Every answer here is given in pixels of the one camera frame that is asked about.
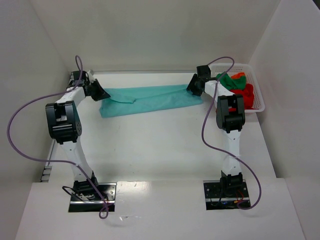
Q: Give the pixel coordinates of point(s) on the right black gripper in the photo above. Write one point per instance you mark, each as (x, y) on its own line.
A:
(196, 85)

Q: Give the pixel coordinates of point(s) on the green t shirt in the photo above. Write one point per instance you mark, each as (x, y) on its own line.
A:
(231, 84)

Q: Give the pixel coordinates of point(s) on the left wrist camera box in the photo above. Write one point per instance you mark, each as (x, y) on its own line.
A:
(90, 75)

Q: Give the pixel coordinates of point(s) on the white plastic basket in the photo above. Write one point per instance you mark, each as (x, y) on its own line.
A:
(258, 102)

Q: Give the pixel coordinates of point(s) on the orange t shirt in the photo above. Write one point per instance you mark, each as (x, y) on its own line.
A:
(238, 75)

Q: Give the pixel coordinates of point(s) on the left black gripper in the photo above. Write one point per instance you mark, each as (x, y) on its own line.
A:
(95, 89)

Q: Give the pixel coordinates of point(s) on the red t shirt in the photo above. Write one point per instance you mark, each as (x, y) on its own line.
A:
(248, 95)

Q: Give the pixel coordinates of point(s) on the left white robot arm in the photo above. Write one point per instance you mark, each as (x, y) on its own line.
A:
(83, 176)

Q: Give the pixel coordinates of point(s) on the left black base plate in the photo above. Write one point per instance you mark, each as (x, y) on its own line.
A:
(91, 202)

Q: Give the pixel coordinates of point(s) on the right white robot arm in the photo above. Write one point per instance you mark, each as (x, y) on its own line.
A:
(230, 118)

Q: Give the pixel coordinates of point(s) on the teal t shirt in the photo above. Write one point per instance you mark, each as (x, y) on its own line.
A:
(137, 100)

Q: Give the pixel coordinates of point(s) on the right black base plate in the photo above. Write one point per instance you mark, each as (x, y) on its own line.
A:
(215, 199)

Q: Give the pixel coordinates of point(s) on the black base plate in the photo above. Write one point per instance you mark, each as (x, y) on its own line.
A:
(91, 202)
(215, 199)

